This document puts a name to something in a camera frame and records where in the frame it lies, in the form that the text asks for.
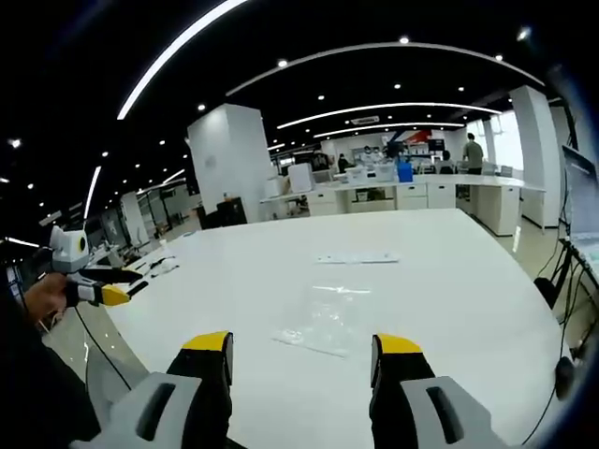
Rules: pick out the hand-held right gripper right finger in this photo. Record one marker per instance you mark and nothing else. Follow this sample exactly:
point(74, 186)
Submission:
point(421, 411)

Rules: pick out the blue box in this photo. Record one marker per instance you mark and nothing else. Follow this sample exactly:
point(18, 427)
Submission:
point(405, 172)

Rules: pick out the person's left hand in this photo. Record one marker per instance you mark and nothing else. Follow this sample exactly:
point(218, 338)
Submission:
point(44, 294)

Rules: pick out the white flat strip packet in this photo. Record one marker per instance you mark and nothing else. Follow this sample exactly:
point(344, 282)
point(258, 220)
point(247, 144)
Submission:
point(358, 258)

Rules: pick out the clear resealable plastic bag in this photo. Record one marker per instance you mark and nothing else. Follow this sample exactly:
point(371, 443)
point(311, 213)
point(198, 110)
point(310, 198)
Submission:
point(327, 318)

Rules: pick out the white wide pillar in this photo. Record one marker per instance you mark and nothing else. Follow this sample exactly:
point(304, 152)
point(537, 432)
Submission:
point(533, 145)

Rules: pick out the long curved ceiling light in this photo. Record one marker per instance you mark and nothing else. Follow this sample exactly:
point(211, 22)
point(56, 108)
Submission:
point(173, 51)

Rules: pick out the black low cabinet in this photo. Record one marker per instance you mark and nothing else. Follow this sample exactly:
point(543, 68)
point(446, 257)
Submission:
point(227, 212)

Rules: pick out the white square pillar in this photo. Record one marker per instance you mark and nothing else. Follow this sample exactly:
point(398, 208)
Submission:
point(229, 159)

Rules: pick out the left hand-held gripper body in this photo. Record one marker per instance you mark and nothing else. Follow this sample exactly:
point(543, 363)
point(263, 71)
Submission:
point(65, 252)

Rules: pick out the white box appliance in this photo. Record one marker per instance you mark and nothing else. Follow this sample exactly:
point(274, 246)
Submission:
point(300, 177)

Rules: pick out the black rounded device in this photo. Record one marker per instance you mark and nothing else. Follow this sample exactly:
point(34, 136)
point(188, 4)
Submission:
point(564, 376)

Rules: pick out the computer monitor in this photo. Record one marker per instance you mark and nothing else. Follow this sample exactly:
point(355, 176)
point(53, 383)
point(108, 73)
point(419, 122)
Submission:
point(582, 196)

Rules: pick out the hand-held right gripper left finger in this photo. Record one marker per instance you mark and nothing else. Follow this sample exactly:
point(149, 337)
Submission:
point(154, 411)

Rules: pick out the black stand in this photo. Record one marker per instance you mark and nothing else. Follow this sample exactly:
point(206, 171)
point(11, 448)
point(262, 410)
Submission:
point(559, 276)

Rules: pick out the white workbench row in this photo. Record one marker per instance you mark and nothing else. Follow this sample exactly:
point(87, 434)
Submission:
point(421, 194)

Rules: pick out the crumpled clear plastic wrap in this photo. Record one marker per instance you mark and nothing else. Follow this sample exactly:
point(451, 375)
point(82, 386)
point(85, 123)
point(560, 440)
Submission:
point(161, 265)

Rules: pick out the person's dark clothing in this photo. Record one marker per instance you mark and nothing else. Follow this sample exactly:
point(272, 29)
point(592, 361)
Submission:
point(33, 388)

